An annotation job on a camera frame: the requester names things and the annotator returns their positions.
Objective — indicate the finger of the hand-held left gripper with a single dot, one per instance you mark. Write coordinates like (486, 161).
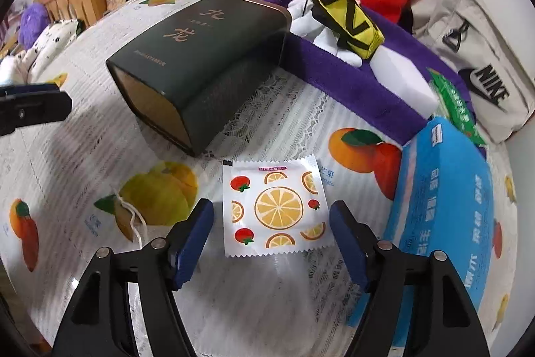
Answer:
(33, 108)

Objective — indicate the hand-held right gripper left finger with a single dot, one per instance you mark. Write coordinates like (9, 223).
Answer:
(192, 240)

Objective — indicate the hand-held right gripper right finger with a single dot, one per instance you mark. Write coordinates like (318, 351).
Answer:
(351, 244)

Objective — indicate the fruit print sachet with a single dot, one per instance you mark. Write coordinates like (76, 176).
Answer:
(276, 206)

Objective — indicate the blue tissue pack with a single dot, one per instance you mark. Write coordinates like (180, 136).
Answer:
(443, 206)

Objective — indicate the purple towel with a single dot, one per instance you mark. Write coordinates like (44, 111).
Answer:
(355, 89)

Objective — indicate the dark tin box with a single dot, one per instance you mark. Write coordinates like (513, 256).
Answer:
(200, 68)

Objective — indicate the white sponge block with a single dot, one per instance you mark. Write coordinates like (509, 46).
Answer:
(405, 81)

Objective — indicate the green packet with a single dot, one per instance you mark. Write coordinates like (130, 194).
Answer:
(455, 102)

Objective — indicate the yellow pouch with black stripes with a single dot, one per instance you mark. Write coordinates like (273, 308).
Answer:
(347, 18)

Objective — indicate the white cloth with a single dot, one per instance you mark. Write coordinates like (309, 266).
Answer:
(305, 18)

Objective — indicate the white plush toy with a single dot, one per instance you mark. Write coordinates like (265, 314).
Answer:
(10, 68)

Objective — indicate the fruit print tablecloth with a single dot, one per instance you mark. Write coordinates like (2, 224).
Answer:
(83, 156)

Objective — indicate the spotted white cushion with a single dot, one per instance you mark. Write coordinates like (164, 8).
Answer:
(52, 41)

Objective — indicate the purple plush toy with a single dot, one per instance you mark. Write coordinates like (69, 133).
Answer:
(33, 22)

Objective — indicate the grey sports bag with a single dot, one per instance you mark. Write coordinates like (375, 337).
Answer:
(480, 47)

